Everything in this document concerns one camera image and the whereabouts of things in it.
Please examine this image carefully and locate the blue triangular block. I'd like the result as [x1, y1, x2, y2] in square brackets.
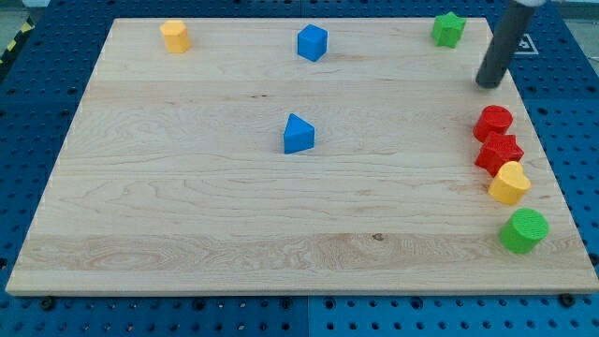
[283, 113, 315, 154]

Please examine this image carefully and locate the green star block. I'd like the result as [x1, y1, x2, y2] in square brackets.
[431, 11, 467, 49]

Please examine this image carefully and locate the yellow black hazard tape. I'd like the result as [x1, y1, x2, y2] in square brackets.
[1, 17, 36, 66]

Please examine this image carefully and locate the blue cube block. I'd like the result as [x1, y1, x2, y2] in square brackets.
[297, 24, 329, 62]

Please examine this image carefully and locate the yellow heart block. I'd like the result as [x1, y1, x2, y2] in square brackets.
[488, 161, 532, 205]

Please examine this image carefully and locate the red cylinder block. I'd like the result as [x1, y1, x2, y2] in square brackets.
[473, 105, 513, 142]

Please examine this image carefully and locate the green cylinder block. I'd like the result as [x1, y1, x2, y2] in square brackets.
[500, 208, 549, 254]

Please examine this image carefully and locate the black screw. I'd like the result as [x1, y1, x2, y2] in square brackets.
[558, 293, 577, 308]
[39, 297, 55, 311]

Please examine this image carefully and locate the black screw bottom left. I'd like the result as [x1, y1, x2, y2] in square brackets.
[39, 297, 55, 311]

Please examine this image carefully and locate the light wooden board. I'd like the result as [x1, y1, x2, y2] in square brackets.
[7, 18, 598, 297]

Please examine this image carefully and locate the yellow hexagonal block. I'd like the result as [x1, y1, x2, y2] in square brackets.
[159, 20, 191, 53]

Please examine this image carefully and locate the red star block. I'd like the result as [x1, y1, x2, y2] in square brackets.
[475, 132, 524, 177]

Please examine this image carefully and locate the black screw bottom right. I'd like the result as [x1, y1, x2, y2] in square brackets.
[558, 293, 577, 308]

